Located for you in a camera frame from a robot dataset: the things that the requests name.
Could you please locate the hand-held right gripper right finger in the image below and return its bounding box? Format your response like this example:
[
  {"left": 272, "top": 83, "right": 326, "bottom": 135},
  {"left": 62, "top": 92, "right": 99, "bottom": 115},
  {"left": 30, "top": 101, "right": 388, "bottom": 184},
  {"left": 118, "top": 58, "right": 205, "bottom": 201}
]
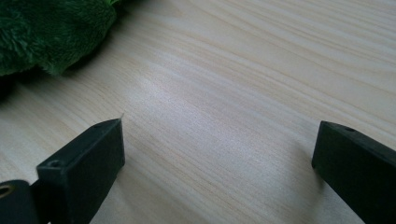
[{"left": 311, "top": 119, "right": 396, "bottom": 224}]

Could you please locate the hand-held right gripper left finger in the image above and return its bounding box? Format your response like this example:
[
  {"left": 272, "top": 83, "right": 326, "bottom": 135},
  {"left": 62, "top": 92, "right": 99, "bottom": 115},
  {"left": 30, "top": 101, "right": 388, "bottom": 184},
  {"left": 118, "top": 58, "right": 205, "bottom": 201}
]
[{"left": 35, "top": 118, "right": 126, "bottom": 224}]

